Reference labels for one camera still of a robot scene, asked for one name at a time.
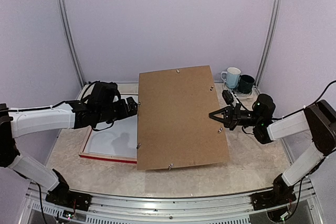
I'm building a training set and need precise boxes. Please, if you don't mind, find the red wooden picture frame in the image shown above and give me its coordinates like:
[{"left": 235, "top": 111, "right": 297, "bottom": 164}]
[{"left": 79, "top": 92, "right": 139, "bottom": 164}]

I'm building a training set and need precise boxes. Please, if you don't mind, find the right aluminium corner post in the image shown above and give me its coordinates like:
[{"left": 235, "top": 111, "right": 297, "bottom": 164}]
[{"left": 255, "top": 0, "right": 281, "bottom": 89}]

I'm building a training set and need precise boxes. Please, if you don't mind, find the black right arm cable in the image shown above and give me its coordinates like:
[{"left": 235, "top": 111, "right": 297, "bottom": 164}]
[{"left": 301, "top": 80, "right": 336, "bottom": 111}]

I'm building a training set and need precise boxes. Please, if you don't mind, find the red sunset photo white border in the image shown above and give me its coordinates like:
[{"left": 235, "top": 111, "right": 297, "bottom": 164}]
[{"left": 85, "top": 94, "right": 139, "bottom": 158}]

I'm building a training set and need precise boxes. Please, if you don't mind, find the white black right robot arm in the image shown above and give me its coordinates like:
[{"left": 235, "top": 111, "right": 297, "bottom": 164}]
[{"left": 209, "top": 91, "right": 335, "bottom": 205}]

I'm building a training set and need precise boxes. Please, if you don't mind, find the dark green mug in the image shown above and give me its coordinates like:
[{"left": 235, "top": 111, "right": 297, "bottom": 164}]
[{"left": 238, "top": 74, "right": 255, "bottom": 94}]

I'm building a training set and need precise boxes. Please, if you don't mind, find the brown frame backing board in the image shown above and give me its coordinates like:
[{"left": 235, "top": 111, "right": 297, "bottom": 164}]
[{"left": 137, "top": 66, "right": 229, "bottom": 170}]

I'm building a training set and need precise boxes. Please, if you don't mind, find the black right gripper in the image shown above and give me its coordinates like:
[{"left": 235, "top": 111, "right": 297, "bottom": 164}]
[{"left": 209, "top": 103, "right": 261, "bottom": 131}]

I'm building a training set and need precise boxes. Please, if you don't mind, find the aluminium front rail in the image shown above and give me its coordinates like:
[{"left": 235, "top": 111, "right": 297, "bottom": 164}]
[{"left": 17, "top": 179, "right": 324, "bottom": 223}]

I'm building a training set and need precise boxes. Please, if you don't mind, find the light blue mug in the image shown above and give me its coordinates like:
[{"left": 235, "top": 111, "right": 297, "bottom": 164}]
[{"left": 220, "top": 67, "right": 241, "bottom": 89}]

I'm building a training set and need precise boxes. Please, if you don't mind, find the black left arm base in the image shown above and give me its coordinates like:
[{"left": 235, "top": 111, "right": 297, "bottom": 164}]
[{"left": 46, "top": 169, "right": 92, "bottom": 211}]

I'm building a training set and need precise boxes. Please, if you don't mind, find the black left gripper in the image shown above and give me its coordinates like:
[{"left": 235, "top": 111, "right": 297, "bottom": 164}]
[{"left": 97, "top": 97, "right": 139, "bottom": 124}]

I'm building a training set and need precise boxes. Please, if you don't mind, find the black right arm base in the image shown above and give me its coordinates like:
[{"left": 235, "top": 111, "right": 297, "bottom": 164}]
[{"left": 251, "top": 174, "right": 297, "bottom": 210}]

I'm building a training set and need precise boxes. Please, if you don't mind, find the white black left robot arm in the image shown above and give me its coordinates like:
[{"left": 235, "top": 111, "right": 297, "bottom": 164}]
[{"left": 1, "top": 81, "right": 138, "bottom": 206}]

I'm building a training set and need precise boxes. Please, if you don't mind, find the left aluminium corner post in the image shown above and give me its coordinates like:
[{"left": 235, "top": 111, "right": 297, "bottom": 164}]
[{"left": 57, "top": 0, "right": 86, "bottom": 88}]

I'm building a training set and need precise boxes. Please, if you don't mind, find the aluminium corner post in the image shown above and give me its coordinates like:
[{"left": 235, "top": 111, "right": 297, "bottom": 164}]
[
  {"left": 57, "top": 0, "right": 86, "bottom": 88},
  {"left": 255, "top": 0, "right": 281, "bottom": 89}
]

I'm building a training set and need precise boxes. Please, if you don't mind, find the white plate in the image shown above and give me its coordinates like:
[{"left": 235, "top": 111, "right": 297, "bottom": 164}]
[{"left": 223, "top": 83, "right": 254, "bottom": 100}]

